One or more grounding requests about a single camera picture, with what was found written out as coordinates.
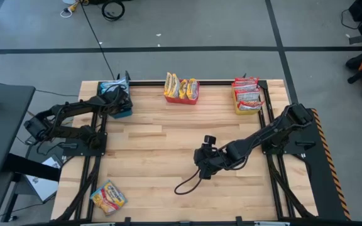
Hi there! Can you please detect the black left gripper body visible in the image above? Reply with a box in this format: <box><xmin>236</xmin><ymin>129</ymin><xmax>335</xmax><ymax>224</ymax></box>
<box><xmin>107</xmin><ymin>85</ymin><xmax>134</xmax><ymax>111</ymax></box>

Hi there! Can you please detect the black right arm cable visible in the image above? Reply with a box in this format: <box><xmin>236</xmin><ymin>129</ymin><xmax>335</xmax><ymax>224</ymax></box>
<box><xmin>173</xmin><ymin>168</ymin><xmax>202</xmax><ymax>196</ymax></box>

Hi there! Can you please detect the black flat bar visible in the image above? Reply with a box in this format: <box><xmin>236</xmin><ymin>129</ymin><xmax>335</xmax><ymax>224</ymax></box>
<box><xmin>3</xmin><ymin>153</ymin><xmax>62</xmax><ymax>182</ymax></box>

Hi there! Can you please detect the coiled black cable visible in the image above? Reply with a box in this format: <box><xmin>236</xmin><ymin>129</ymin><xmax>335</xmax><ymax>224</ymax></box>
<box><xmin>101</xmin><ymin>0</ymin><xmax>126</xmax><ymax>22</ymax></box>

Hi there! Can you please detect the black aluminium table frame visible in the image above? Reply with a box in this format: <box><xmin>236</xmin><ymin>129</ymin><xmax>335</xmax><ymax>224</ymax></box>
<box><xmin>55</xmin><ymin>70</ymin><xmax>319</xmax><ymax>226</ymax></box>

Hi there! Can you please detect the yellow plastic bin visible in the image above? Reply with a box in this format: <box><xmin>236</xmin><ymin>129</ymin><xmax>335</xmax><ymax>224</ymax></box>
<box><xmin>231</xmin><ymin>80</ymin><xmax>262</xmax><ymax>116</ymax></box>

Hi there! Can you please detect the red Maruchan noodle pack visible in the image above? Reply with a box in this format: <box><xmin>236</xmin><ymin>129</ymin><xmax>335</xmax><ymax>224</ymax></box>
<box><xmin>232</xmin><ymin>82</ymin><xmax>259</xmax><ymax>91</ymax></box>
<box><xmin>234</xmin><ymin>89</ymin><xmax>261</xmax><ymax>102</ymax></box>
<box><xmin>233</xmin><ymin>76</ymin><xmax>260</xmax><ymax>83</ymax></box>
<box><xmin>236</xmin><ymin>100</ymin><xmax>265</xmax><ymax>111</ymax></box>

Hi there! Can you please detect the black hazard-striped floor mat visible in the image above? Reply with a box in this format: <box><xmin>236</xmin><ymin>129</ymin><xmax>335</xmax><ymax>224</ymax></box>
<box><xmin>290</xmin><ymin>108</ymin><xmax>351</xmax><ymax>220</ymax></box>

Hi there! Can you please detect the blue plastic bin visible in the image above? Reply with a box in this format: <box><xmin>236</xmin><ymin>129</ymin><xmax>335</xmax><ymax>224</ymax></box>
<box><xmin>99</xmin><ymin>80</ymin><xmax>134</xmax><ymax>119</ymax></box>

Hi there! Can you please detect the black desk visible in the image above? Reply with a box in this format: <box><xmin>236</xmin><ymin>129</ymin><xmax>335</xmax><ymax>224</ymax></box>
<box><xmin>0</xmin><ymin>83</ymin><xmax>36</xmax><ymax>176</ymax></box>

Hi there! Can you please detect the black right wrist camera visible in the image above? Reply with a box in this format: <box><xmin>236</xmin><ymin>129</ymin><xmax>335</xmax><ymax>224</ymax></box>
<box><xmin>203</xmin><ymin>134</ymin><xmax>217</xmax><ymax>146</ymax></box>

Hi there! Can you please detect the white printed sheet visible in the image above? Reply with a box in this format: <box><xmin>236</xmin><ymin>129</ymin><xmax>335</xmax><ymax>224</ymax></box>
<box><xmin>25</xmin><ymin>155</ymin><xmax>63</xmax><ymax>203</ymax></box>

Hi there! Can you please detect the white cable with yellow plug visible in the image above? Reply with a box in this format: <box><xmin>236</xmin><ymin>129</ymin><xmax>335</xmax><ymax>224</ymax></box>
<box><xmin>60</xmin><ymin>0</ymin><xmax>89</xmax><ymax>19</ymax></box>

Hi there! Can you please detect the red plastic bin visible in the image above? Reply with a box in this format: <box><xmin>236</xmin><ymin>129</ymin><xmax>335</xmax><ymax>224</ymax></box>
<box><xmin>164</xmin><ymin>80</ymin><xmax>200</xmax><ymax>105</ymax></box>

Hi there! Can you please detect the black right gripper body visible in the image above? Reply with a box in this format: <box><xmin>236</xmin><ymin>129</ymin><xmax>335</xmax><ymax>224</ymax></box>
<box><xmin>194</xmin><ymin>144</ymin><xmax>221</xmax><ymax>180</ymax></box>

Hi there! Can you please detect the long black floor cable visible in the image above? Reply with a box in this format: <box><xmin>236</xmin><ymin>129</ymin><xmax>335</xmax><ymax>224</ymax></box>
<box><xmin>79</xmin><ymin>1</ymin><xmax>116</xmax><ymax>79</ymax></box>

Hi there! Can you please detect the yellow Maruchan noodle pack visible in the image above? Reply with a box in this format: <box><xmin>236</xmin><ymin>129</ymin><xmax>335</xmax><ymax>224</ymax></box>
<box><xmin>163</xmin><ymin>72</ymin><xmax>173</xmax><ymax>97</ymax></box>
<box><xmin>170</xmin><ymin>73</ymin><xmax>181</xmax><ymax>99</ymax></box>
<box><xmin>186</xmin><ymin>78</ymin><xmax>200</xmax><ymax>100</ymax></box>
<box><xmin>178</xmin><ymin>78</ymin><xmax>189</xmax><ymax>100</ymax></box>

